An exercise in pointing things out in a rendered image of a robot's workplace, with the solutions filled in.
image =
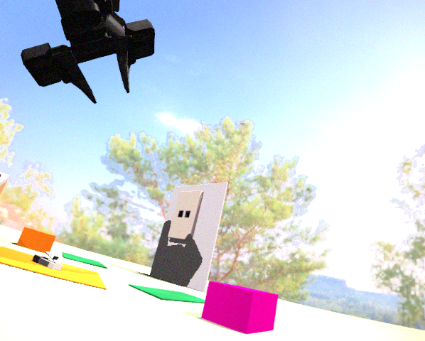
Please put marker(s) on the magenta rectangular block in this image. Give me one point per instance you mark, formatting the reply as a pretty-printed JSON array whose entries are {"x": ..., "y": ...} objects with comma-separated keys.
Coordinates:
[{"x": 238, "y": 308}]

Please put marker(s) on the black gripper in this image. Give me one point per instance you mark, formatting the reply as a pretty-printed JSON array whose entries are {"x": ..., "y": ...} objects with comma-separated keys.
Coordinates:
[{"x": 49, "y": 65}]

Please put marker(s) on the yellow flat square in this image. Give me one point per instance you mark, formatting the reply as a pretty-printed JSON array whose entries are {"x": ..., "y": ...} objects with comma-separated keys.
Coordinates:
[{"x": 23, "y": 260}]

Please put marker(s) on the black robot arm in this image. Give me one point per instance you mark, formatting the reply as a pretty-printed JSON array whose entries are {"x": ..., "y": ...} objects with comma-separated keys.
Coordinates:
[{"x": 77, "y": 14}]

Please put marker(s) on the white panel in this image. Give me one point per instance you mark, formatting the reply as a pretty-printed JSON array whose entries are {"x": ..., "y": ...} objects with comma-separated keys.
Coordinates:
[{"x": 187, "y": 241}]

